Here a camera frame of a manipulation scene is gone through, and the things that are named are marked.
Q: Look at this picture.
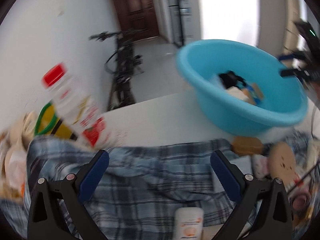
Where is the black sock bundle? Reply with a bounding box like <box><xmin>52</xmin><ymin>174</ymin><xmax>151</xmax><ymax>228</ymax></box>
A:
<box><xmin>219</xmin><ymin>71</ymin><xmax>247</xmax><ymax>89</ymax></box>

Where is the gold blue cigarette box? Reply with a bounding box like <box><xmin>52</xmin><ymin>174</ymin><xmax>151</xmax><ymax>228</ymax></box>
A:
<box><xmin>241</xmin><ymin>83</ymin><xmax>264</xmax><ymax>106</ymax></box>

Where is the blue plastic basin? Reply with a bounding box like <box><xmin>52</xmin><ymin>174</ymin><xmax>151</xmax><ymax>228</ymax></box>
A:
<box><xmin>177</xmin><ymin>40</ymin><xmax>308</xmax><ymax>137</ymax></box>

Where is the pink rolled belt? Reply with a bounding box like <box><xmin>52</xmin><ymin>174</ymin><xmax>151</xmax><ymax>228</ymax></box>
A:
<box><xmin>290</xmin><ymin>192</ymin><xmax>311</xmax><ymax>213</ymax></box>

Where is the beige refrigerator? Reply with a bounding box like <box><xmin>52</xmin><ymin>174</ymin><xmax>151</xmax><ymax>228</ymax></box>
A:
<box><xmin>283</xmin><ymin>0</ymin><xmax>306</xmax><ymax>53</ymax></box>

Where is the round tan sanding disc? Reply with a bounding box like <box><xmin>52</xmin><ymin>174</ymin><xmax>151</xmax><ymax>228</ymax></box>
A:
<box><xmin>268</xmin><ymin>142</ymin><xmax>296</xmax><ymax>189</ymax></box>

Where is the white orange cream tube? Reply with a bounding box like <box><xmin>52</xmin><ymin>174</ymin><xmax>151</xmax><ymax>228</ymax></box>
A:
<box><xmin>172</xmin><ymin>207</ymin><xmax>204</xmax><ymax>239</ymax></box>

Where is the plastic bag of buns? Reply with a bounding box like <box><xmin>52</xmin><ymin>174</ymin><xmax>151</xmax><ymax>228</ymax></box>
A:
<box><xmin>1</xmin><ymin>111</ymin><xmax>37</xmax><ymax>204</ymax></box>

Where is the yellow green carton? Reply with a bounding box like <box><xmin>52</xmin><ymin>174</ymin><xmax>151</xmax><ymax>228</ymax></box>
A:
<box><xmin>34</xmin><ymin>102</ymin><xmax>78</xmax><ymax>141</ymax></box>

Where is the blue plaid cloth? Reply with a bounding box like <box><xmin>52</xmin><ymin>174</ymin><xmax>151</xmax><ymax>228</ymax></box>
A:
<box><xmin>0</xmin><ymin>132</ymin><xmax>320</xmax><ymax>240</ymax></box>

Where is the red cap drink bottle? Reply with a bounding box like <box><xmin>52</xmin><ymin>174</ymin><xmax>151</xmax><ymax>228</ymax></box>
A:
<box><xmin>42</xmin><ymin>63</ymin><xmax>114</xmax><ymax>149</ymax></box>

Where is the black bicycle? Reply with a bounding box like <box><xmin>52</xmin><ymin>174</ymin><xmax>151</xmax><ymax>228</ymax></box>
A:
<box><xmin>89</xmin><ymin>29</ymin><xmax>144</xmax><ymax>111</ymax></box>

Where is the brown entrance door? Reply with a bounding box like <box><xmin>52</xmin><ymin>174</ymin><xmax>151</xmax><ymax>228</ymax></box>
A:
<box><xmin>113</xmin><ymin>0</ymin><xmax>159</xmax><ymax>41</ymax></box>

